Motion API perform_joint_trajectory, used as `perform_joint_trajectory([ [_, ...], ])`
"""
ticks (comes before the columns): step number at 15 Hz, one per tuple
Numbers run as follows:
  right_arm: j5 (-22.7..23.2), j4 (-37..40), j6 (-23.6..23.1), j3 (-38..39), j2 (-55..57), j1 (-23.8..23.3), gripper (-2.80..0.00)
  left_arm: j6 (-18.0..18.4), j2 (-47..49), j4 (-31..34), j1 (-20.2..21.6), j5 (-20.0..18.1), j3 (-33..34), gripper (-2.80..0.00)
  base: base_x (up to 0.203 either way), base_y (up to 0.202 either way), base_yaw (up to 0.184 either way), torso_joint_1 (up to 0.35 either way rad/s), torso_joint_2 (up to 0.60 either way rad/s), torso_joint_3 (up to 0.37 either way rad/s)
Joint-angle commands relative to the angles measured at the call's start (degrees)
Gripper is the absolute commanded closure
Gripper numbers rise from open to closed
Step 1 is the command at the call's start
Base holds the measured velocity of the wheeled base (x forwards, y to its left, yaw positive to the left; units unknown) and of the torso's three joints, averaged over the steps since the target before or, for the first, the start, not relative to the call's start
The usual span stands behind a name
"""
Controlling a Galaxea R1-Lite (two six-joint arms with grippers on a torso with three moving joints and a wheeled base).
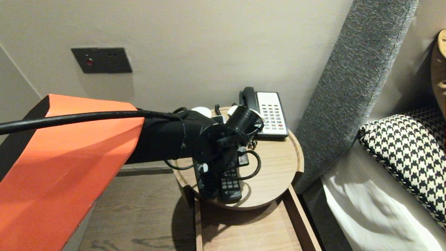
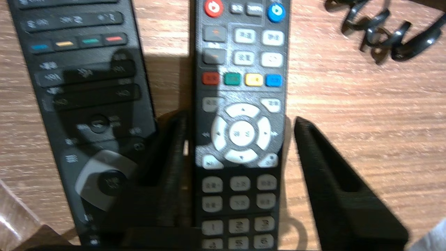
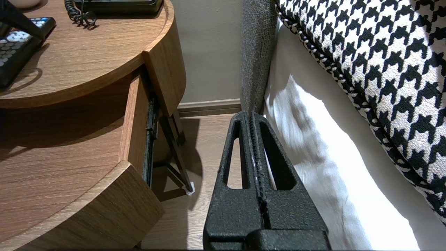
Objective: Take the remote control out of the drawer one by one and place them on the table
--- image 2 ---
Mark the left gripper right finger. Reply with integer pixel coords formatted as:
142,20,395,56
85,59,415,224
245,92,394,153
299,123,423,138
294,117,409,251

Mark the black coiled phone cord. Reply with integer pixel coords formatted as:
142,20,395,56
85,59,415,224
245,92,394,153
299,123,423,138
324,0,446,66

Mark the black Philips remote control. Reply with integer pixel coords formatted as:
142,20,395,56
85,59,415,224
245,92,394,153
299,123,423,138
7,0,158,247

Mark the round wooden bedside table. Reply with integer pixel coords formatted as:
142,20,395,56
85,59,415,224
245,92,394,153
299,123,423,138
0,0,446,251

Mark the black remote with grey buttons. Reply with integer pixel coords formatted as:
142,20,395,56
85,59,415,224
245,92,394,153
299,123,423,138
190,0,292,251

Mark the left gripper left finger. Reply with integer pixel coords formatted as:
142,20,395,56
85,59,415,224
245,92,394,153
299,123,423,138
99,112,191,249

